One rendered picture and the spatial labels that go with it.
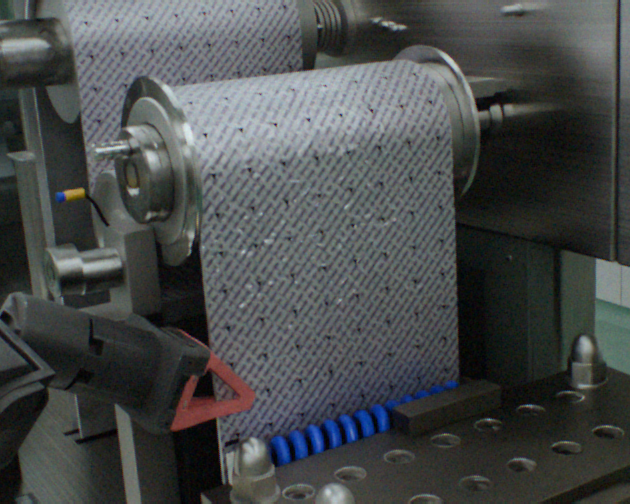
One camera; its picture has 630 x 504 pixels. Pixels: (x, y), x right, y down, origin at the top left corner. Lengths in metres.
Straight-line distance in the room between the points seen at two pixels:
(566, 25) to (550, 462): 0.36
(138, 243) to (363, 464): 0.24
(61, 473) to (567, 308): 0.58
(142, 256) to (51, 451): 0.42
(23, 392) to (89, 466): 0.49
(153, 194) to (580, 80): 0.36
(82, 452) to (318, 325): 0.43
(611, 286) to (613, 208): 3.35
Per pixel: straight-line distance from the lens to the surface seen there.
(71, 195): 0.84
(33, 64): 0.99
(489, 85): 0.93
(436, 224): 0.86
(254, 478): 0.73
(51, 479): 1.12
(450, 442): 0.82
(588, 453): 0.80
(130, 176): 0.79
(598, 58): 0.86
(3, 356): 0.64
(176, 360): 0.71
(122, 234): 0.81
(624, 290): 4.18
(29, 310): 0.70
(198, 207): 0.74
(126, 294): 0.83
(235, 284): 0.77
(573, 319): 1.20
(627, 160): 0.85
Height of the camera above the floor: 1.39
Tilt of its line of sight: 15 degrees down
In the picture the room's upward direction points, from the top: 4 degrees counter-clockwise
